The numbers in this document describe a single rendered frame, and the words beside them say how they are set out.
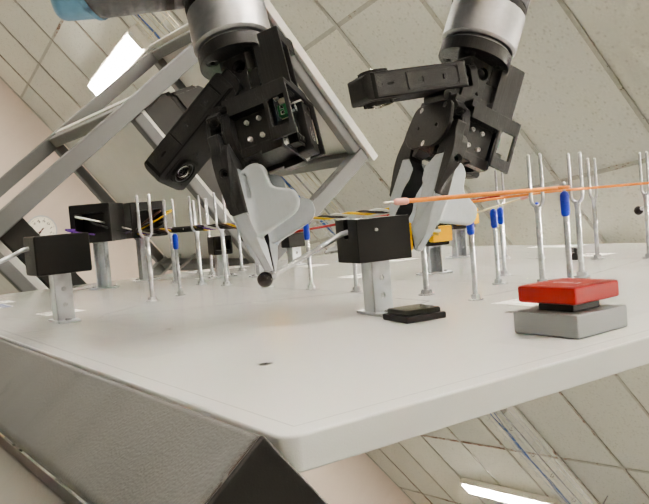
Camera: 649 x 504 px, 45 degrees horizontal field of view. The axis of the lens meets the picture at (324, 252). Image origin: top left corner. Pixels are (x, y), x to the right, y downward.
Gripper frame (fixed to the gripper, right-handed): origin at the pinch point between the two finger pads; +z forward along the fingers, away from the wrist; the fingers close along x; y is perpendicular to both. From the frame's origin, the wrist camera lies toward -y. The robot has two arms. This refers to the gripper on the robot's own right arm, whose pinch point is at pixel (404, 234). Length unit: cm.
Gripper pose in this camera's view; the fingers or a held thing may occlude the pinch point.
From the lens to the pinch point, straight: 74.4
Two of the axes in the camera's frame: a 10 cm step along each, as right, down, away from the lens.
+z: -2.9, 9.5, -1.3
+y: 8.5, 3.2, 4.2
